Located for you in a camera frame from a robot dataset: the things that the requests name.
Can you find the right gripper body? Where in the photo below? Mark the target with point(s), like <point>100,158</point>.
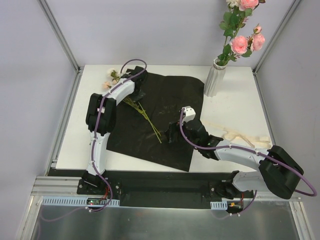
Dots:
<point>173,131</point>

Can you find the black wrapping paper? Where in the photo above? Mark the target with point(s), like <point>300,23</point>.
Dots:
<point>137,137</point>

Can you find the cream printed ribbon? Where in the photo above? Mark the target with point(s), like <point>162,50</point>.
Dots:
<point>231,135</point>

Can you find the pink white flower bouquet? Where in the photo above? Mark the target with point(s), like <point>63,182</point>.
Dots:
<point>112,78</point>

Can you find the pink rose stem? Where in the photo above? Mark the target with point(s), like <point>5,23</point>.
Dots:
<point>241,47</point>
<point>246,10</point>

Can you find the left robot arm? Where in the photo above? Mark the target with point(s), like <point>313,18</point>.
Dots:
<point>101,119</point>

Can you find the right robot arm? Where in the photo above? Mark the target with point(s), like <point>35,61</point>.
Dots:
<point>273,169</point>

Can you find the white ribbed vase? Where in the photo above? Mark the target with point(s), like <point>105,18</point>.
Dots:
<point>214,79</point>

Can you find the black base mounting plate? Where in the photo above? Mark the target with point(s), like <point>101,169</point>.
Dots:
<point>182,190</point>

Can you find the right white cable duct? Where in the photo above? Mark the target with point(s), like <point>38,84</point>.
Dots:
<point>225,205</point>

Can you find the white cable duct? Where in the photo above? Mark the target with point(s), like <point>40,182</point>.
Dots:
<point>225,205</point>
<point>74,201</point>

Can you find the front aluminium rail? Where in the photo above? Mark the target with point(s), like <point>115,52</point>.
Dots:
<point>67,187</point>

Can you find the left white cable duct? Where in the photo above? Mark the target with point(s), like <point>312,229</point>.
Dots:
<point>74,201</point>

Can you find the right aluminium frame post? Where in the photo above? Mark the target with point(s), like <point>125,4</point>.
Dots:
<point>283,23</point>

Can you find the aluminium frame post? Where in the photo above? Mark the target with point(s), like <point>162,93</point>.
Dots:
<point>59,34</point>
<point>283,23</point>

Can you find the left aluminium frame post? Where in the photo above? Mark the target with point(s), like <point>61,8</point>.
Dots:
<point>59,34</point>

